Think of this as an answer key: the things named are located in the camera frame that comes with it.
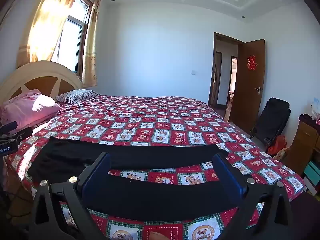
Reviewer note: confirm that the pink pillow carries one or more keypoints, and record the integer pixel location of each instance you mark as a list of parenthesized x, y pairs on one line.
[(25, 107)]

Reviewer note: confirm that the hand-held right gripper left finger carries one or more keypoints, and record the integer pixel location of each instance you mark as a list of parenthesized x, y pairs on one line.
[(98, 172)]

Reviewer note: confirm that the white plastic bag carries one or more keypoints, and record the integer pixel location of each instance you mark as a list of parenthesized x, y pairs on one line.
[(315, 110)]

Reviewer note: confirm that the black folding chair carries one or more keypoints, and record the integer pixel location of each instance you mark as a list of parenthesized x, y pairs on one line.
[(272, 120)]

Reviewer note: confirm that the cream wooden headboard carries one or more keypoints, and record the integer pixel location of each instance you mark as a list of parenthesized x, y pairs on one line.
[(37, 70)]

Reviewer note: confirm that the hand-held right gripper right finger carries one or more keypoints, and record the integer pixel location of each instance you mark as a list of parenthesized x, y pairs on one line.
[(226, 172)]

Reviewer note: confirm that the red paper door decoration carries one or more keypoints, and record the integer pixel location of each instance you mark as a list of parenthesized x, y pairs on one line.
[(252, 63)]

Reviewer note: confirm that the window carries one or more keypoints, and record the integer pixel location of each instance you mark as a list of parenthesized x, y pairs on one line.
[(72, 42)]

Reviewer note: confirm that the brown door frame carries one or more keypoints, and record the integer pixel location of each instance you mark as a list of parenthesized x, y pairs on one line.
[(214, 67)]

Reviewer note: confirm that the red bag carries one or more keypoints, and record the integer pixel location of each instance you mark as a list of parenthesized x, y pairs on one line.
[(276, 146)]

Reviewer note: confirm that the striped pillow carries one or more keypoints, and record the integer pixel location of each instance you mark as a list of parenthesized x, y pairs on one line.
[(78, 95)]

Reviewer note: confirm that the brown wooden door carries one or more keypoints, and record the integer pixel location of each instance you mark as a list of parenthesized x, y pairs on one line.
[(246, 100)]

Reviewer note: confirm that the teal box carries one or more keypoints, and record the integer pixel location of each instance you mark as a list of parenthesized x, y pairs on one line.
[(312, 172)]

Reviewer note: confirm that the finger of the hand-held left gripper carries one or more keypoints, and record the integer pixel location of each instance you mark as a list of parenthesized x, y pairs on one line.
[(8, 127), (22, 133)]

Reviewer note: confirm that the red printed bed sheet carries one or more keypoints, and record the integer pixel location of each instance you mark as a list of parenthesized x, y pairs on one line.
[(155, 120)]

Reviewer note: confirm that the wide yellow curtain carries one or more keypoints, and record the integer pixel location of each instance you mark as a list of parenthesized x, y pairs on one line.
[(47, 22)]

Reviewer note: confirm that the wooden cabinet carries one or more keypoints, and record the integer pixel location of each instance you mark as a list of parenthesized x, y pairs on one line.
[(303, 142)]

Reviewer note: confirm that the dark cloth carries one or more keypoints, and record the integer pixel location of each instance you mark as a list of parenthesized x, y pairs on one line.
[(306, 118)]

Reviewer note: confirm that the black pants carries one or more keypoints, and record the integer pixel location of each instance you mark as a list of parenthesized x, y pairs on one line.
[(150, 192)]

